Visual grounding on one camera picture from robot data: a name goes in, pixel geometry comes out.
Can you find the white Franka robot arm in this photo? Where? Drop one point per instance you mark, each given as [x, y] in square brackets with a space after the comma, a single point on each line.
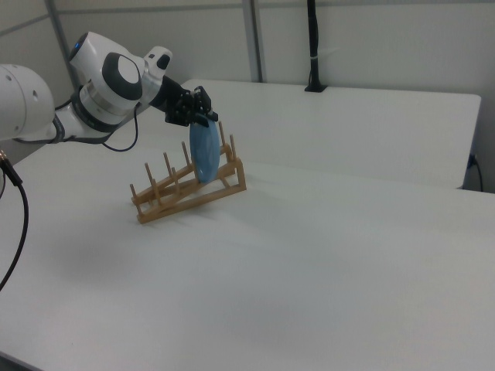
[116, 83]

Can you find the grey aluminium frame post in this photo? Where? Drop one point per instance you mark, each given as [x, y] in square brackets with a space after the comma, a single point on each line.
[58, 23]
[255, 38]

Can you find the blue round plate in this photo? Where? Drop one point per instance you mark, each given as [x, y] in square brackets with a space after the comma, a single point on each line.
[205, 154]

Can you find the wooden plate rack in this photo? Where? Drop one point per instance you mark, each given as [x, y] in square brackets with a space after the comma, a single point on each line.
[181, 201]

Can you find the black pole with base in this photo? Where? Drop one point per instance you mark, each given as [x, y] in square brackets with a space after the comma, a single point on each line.
[314, 42]

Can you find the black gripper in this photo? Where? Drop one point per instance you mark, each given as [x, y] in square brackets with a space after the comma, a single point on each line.
[179, 102]

